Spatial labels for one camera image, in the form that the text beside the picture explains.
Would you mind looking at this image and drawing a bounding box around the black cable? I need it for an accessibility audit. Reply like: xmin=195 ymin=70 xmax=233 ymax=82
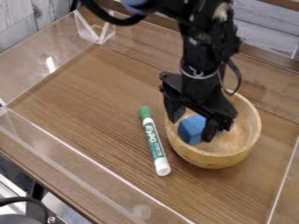
xmin=218 ymin=58 xmax=243 ymax=96

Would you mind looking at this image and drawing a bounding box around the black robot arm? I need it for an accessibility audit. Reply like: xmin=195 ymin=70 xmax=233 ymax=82
xmin=80 ymin=0 xmax=242 ymax=143

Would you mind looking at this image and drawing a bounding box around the brown wooden bowl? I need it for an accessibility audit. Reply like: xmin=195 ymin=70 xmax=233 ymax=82
xmin=165 ymin=94 xmax=262 ymax=169

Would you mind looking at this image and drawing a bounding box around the clear acrylic tray wall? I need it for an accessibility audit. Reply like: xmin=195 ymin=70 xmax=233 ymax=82
xmin=0 ymin=11 xmax=299 ymax=224

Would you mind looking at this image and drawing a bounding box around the green Expo marker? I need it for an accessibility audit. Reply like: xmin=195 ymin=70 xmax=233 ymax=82
xmin=138 ymin=105 xmax=173 ymax=177

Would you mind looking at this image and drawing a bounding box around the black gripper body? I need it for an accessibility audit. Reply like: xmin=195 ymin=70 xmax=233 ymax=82
xmin=161 ymin=68 xmax=239 ymax=130

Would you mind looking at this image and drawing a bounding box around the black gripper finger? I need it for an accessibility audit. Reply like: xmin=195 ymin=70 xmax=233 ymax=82
xmin=163 ymin=94 xmax=186 ymax=123
xmin=201 ymin=118 xmax=222 ymax=143

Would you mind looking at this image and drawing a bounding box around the black device at corner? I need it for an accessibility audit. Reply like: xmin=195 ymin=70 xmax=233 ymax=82
xmin=0 ymin=196 xmax=67 ymax=224

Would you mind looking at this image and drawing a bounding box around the blue foam block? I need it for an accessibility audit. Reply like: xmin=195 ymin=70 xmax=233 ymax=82
xmin=178 ymin=114 xmax=207 ymax=145

